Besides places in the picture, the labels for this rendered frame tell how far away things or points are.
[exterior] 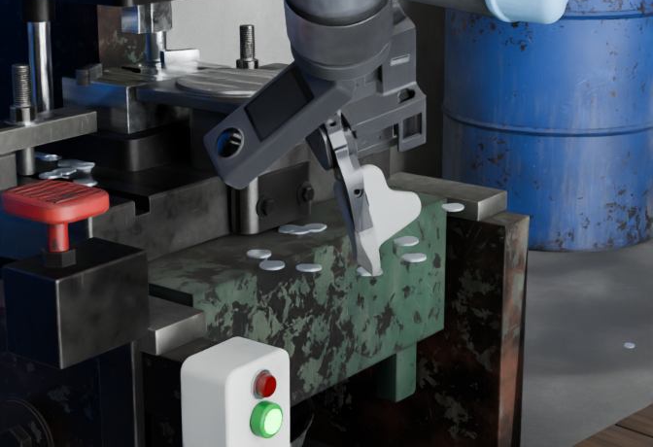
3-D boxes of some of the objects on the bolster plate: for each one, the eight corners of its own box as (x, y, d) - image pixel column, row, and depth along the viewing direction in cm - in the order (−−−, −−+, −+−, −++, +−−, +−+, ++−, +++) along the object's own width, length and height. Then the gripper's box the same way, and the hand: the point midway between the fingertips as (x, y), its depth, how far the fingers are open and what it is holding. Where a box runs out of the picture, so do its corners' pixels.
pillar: (172, 94, 154) (168, -35, 150) (157, 98, 152) (154, -33, 149) (157, 92, 155) (154, -36, 152) (143, 95, 154) (139, -35, 150)
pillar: (59, 120, 142) (51, -21, 138) (42, 123, 140) (35, -19, 136) (44, 117, 143) (37, -23, 139) (27, 120, 141) (19, -21, 137)
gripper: (469, 100, 95) (462, 267, 111) (345, -77, 106) (354, 98, 122) (354, 146, 93) (363, 308, 109) (239, -39, 104) (262, 133, 120)
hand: (326, 211), depth 115 cm, fingers open, 14 cm apart
